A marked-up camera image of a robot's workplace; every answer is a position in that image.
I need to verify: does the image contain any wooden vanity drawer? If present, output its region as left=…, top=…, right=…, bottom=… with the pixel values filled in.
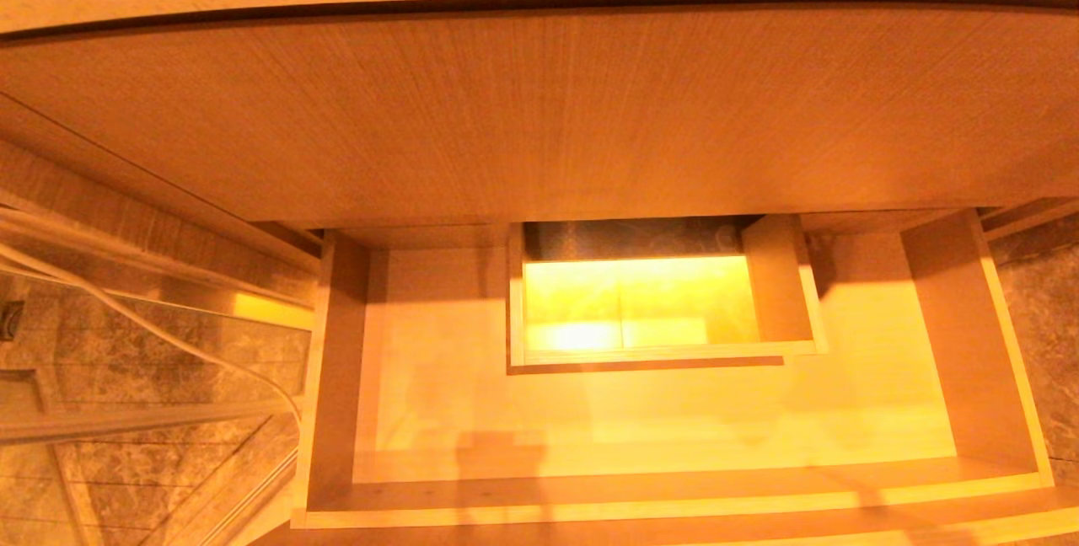
left=249, top=207, right=1079, bottom=546

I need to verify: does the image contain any wooden upper vanity front panel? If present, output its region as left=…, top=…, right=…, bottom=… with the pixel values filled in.
left=0, top=3, right=1079, bottom=231

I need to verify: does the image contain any wooden vanity side panel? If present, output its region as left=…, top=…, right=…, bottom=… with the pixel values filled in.
left=0, top=94, right=325, bottom=307

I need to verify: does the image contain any thin white cable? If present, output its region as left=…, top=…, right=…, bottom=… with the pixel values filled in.
left=0, top=238, right=303, bottom=420

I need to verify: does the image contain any glass shower screen pale frame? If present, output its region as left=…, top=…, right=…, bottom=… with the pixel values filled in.
left=0, top=205, right=314, bottom=546

